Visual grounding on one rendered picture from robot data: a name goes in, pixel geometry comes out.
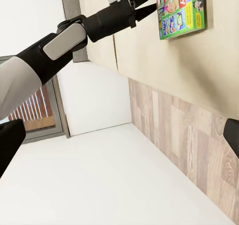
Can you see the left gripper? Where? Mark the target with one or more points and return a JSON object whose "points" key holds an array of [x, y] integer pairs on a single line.
{"points": [[123, 14]]}

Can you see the fixed window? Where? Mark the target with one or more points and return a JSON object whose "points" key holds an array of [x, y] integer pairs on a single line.
{"points": [[43, 114]]}

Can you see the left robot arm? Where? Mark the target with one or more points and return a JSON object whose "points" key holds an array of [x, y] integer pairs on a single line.
{"points": [[24, 74]]}

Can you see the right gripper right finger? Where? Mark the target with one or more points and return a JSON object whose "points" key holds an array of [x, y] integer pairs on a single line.
{"points": [[231, 134]]}

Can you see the bed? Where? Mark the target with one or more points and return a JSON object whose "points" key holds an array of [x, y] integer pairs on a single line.
{"points": [[199, 67]]}

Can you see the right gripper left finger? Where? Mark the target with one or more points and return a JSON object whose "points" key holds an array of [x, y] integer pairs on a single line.
{"points": [[12, 134]]}

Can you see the board game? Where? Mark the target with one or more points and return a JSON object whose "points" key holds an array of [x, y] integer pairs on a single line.
{"points": [[177, 17]]}

